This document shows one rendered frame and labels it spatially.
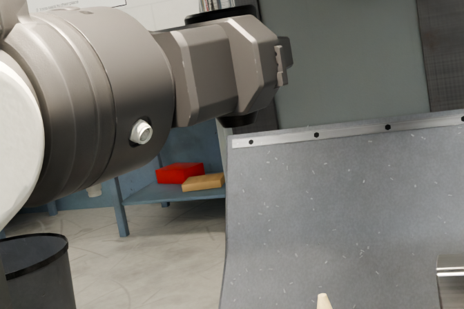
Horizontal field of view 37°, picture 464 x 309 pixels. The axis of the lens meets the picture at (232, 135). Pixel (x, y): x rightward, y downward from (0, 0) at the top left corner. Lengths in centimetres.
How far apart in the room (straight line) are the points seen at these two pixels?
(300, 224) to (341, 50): 21
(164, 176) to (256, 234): 410
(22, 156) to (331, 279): 56
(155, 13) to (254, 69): 477
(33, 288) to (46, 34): 201
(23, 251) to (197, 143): 266
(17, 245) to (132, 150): 237
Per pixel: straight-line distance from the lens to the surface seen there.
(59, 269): 236
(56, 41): 31
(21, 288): 228
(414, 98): 81
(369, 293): 76
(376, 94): 81
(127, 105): 32
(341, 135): 81
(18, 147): 26
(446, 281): 49
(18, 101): 26
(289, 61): 46
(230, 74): 38
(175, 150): 522
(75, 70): 30
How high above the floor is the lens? 125
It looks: 9 degrees down
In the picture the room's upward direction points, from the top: 10 degrees counter-clockwise
